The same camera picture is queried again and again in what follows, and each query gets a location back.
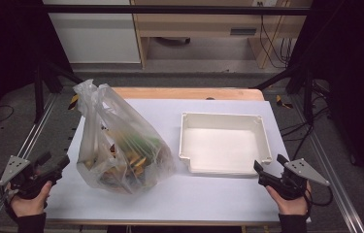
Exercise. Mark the aluminium frame rail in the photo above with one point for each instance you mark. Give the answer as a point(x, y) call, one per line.
point(328, 174)
point(30, 139)

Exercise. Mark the person's right hand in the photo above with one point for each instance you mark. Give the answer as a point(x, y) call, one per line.
point(292, 206)

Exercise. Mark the clear plastic bag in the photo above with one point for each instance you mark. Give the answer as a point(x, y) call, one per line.
point(105, 106)

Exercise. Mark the black metal crossbar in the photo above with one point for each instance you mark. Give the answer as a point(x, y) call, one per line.
point(170, 9)

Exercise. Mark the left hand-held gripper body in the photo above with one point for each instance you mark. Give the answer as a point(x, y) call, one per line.
point(14, 168)

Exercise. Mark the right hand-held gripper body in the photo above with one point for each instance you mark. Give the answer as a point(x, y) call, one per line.
point(305, 171)

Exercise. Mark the yellow and black tape strip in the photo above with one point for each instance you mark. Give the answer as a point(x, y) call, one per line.
point(73, 102)
point(280, 101)

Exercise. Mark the white plastic tray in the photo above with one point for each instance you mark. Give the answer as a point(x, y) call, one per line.
point(221, 145)

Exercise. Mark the white cabinet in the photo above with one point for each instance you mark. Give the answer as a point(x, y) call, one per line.
point(95, 35)

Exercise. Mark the person's left hand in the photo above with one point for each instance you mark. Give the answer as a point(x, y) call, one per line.
point(30, 205)

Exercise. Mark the dark curtain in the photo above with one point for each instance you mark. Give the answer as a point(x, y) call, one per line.
point(5, 48)
point(354, 81)

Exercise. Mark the wooden table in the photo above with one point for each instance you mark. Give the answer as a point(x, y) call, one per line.
point(186, 93)

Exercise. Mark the light wooden desk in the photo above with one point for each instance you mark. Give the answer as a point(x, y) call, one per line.
point(199, 22)

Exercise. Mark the white table mat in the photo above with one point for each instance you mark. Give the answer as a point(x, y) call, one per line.
point(202, 197)

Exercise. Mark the black metal stand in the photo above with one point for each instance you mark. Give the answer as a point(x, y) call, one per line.
point(39, 97)
point(307, 97)

